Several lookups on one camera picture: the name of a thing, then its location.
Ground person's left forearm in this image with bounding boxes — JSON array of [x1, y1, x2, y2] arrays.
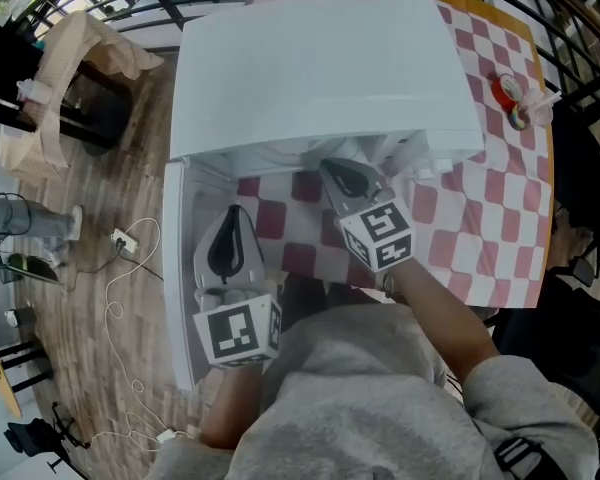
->
[[199, 364, 267, 451]]

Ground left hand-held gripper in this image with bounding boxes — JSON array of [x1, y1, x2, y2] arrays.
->
[[192, 204, 284, 369]]

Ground black countertop oven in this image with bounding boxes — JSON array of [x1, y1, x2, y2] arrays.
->
[[0, 21, 47, 130]]

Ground red tape roll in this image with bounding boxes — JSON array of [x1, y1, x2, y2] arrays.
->
[[490, 72, 525, 113]]

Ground white microwave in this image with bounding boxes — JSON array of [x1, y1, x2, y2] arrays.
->
[[162, 0, 486, 393]]

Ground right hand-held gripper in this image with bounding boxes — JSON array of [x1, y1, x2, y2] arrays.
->
[[318, 156, 414, 275]]

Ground black backpack strap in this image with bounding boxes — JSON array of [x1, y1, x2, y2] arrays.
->
[[491, 434, 557, 480]]

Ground person's grey sweatshirt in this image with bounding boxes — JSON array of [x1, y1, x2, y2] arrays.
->
[[147, 304, 600, 480]]

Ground white power strip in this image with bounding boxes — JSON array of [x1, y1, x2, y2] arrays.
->
[[110, 227, 141, 254]]

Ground person's black trousers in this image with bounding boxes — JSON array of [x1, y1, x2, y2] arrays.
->
[[278, 271, 397, 320]]

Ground person's right forearm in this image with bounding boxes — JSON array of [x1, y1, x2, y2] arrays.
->
[[378, 257, 502, 395]]

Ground red white checkered tablecloth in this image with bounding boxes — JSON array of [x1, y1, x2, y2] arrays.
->
[[234, 0, 555, 310]]

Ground white cable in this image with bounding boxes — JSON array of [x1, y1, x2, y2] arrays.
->
[[86, 216, 197, 453]]

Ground black cable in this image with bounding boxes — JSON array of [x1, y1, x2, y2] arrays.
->
[[61, 246, 166, 290]]

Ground green black bag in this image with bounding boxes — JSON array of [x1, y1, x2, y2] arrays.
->
[[6, 251, 62, 285]]

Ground multicoloured tape roll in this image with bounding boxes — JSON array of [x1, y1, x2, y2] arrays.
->
[[509, 104, 532, 133]]

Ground clear plastic cup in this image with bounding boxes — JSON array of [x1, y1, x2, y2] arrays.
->
[[521, 89, 565, 129]]

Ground white squeeze bottle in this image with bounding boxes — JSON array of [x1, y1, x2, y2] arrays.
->
[[15, 78, 50, 105]]

